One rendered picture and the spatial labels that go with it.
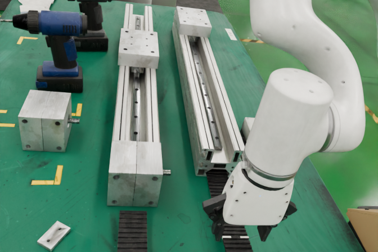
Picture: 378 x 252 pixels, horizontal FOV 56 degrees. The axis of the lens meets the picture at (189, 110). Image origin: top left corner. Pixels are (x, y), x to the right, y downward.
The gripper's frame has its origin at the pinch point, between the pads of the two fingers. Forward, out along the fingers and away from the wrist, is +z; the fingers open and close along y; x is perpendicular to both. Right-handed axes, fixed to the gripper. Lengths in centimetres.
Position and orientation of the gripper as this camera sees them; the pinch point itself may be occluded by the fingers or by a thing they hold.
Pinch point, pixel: (240, 230)
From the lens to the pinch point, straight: 67.9
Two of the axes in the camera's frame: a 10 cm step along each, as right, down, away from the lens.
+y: 9.8, 0.7, 1.9
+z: -1.7, 8.0, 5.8
